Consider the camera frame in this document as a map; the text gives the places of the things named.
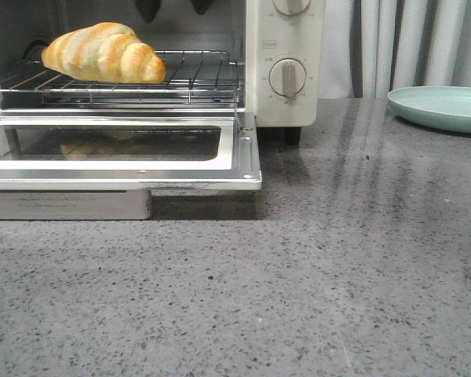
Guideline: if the light teal plate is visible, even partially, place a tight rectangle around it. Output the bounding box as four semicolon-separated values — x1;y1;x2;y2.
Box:
387;86;471;134

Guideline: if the white Toshiba toaster oven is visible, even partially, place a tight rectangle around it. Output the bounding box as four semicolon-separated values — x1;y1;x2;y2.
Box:
0;1;325;130

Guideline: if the lower oven timer knob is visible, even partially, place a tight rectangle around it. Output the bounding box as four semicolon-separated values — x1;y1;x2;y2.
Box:
269;58;306;98

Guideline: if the upper oven control knob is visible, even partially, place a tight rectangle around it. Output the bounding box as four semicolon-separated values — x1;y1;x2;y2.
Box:
272;0;310;16

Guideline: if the grey white curtain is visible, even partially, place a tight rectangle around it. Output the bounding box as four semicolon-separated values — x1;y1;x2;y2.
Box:
319;1;471;98

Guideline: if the glass oven door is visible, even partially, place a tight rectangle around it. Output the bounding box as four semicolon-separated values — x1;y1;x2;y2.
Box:
0;111;262;220

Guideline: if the black right oven foot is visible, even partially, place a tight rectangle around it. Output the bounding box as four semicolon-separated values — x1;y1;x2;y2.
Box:
283;127;301;145

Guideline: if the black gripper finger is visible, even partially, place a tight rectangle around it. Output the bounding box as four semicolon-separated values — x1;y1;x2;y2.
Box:
135;0;162;23
191;0;214;15

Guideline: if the metal wire oven rack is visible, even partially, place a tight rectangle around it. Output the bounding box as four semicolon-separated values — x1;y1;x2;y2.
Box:
0;50;244;109

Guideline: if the golden striped bread roll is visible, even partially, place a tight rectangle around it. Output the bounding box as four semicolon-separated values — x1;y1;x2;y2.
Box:
42;22;166;84

